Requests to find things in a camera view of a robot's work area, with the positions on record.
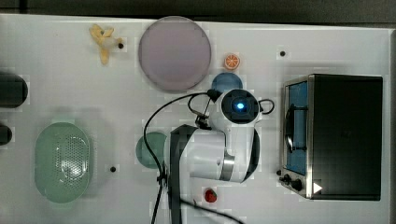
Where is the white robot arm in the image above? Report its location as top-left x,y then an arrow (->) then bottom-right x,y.
165,89 -> 262,224

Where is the grey round plate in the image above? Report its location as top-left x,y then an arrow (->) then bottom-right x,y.
138,16 -> 212,91

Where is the blue bowl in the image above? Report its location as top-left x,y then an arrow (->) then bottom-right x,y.
211,73 -> 243,92

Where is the orange slice toy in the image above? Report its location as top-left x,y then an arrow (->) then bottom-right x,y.
224,53 -> 240,70

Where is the red strawberry toy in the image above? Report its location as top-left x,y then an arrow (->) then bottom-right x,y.
205,189 -> 218,203

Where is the black toaster oven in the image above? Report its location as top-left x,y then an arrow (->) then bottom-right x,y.
276,74 -> 383,201

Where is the green oval colander basket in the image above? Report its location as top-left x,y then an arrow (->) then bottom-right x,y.
35,122 -> 91,203

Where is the black cylinder on stand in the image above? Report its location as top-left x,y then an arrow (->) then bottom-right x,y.
0,74 -> 28,108

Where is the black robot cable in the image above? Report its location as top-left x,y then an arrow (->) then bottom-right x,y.
143,89 -> 276,224

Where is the green cup with handle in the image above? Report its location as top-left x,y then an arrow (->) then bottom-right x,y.
135,132 -> 167,169

